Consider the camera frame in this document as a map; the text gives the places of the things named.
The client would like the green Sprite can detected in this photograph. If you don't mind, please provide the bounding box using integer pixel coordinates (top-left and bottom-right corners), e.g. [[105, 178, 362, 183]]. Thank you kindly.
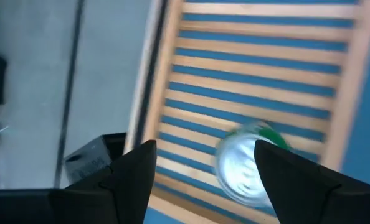
[[214, 121, 293, 208]]

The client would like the slatted wooden shelf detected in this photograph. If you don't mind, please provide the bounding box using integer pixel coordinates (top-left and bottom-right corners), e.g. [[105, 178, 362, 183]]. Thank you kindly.
[[124, 0, 370, 224]]

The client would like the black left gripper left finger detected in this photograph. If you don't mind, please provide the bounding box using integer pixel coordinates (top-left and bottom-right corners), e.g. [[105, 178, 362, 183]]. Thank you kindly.
[[0, 139, 158, 224]]

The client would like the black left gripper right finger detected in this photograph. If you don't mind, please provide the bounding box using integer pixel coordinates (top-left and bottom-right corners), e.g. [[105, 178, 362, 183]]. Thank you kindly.
[[254, 139, 370, 224]]

